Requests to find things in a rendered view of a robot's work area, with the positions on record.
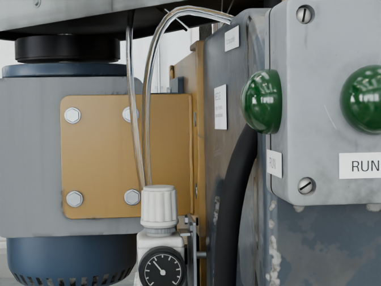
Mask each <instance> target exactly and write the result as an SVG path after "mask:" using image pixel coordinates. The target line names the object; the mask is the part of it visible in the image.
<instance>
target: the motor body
mask: <svg viewBox="0 0 381 286"><path fill-rule="evenodd" d="M124 76H127V75H126V64H113V63H95V62H54V63H34V64H16V65H7V66H4V67H3V68H2V78H31V77H124ZM137 234H138V233H136V234H110V235H78V236H61V237H29V238H6V246H7V264H8V267H9V270H10V271H11V273H12V274H13V276H14V277H15V278H16V280H17V281H18V282H19V283H21V284H23V285H25V286H109V285H113V284H116V283H118V282H119V281H122V280H124V279H125V278H126V277H127V276H128V275H129V274H130V273H131V271H132V269H133V267H134V266H135V264H136V262H137Z"/></svg>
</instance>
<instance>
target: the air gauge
mask: <svg viewBox="0 0 381 286"><path fill-rule="evenodd" d="M138 273H139V279H140V281H141V284H142V285H143V286H182V285H183V283H184V282H185V278H186V275H187V268H186V265H185V262H184V259H183V257H182V256H181V255H180V253H179V252H178V251H176V250H175V249H173V248H171V247H168V246H157V247H153V248H151V249H150V250H148V251H147V252H146V253H145V254H144V255H143V256H142V258H141V260H140V262H139V266H138Z"/></svg>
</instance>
